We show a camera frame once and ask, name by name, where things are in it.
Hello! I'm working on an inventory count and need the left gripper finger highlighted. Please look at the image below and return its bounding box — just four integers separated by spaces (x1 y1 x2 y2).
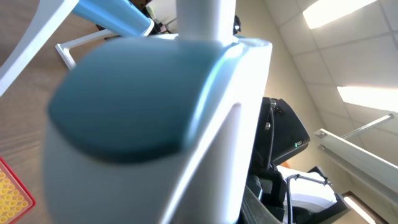
238 185 282 224

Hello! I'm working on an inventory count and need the white pipette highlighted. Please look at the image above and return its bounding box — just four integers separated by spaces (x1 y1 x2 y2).
42 0 274 224

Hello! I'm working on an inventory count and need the red and yellow tip box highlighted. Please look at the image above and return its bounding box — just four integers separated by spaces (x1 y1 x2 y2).
0 157 37 224

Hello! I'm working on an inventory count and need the white and blue stand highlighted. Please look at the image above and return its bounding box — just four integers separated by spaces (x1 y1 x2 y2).
0 0 155 97

